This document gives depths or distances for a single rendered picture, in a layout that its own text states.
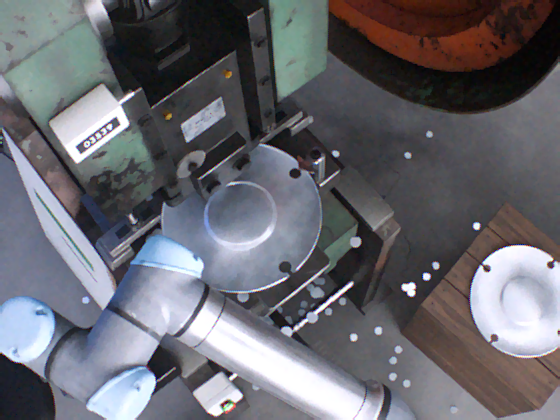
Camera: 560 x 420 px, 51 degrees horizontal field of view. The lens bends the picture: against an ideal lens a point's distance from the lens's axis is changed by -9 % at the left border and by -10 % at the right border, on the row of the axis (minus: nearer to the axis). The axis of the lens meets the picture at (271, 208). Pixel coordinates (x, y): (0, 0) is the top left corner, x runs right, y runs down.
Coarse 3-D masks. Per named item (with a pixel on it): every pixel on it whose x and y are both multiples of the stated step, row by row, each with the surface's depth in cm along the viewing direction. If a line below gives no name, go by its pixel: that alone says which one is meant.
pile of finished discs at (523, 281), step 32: (512, 256) 153; (544, 256) 153; (480, 288) 151; (512, 288) 150; (544, 288) 150; (480, 320) 148; (512, 320) 147; (544, 320) 146; (512, 352) 144; (544, 352) 143
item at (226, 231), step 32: (256, 160) 119; (288, 160) 119; (224, 192) 117; (256, 192) 116; (288, 192) 117; (192, 224) 115; (224, 224) 114; (256, 224) 114; (288, 224) 114; (320, 224) 113; (224, 256) 113; (256, 256) 112; (288, 256) 112; (224, 288) 110; (256, 288) 110
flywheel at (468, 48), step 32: (352, 0) 102; (384, 0) 98; (416, 0) 91; (448, 0) 85; (480, 0) 79; (512, 0) 69; (544, 0) 65; (384, 32) 99; (416, 32) 92; (448, 32) 85; (480, 32) 78; (512, 32) 73; (416, 64) 97; (448, 64) 89; (480, 64) 82
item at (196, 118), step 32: (192, 32) 84; (128, 64) 83; (160, 64) 81; (192, 64) 82; (224, 64) 83; (160, 96) 80; (192, 96) 84; (224, 96) 90; (160, 128) 85; (192, 128) 90; (224, 128) 97; (192, 160) 95; (224, 160) 98
